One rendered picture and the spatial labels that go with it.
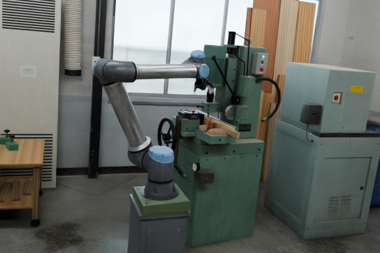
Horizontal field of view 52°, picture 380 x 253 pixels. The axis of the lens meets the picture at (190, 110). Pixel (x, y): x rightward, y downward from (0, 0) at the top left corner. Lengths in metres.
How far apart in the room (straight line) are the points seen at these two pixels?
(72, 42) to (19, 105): 0.74
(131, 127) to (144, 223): 0.55
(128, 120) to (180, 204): 0.57
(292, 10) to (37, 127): 3.00
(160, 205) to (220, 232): 1.02
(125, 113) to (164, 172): 0.41
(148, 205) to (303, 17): 3.19
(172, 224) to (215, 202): 0.74
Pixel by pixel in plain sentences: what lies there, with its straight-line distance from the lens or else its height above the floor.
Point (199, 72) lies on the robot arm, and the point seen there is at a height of 1.35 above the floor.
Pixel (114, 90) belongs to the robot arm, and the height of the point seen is 1.23.
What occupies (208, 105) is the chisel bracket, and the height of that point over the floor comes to 1.06.
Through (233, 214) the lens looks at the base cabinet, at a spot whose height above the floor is 0.22.
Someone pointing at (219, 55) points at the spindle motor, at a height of 1.44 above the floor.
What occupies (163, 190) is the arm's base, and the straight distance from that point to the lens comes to 2.32.
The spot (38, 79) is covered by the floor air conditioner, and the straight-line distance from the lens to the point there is 3.77.
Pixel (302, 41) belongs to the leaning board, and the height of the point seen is 1.61.
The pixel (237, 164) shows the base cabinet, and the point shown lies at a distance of 3.03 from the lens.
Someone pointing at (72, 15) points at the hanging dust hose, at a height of 1.64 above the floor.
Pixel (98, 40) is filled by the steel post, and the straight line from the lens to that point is 3.96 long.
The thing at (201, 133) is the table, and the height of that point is 0.88.
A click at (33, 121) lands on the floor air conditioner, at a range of 3.84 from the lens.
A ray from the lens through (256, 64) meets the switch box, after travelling 2.99.
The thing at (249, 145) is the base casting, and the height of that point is 0.77.
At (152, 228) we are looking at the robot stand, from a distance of 2.35.
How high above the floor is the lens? 1.57
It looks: 11 degrees down
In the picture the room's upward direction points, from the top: 5 degrees clockwise
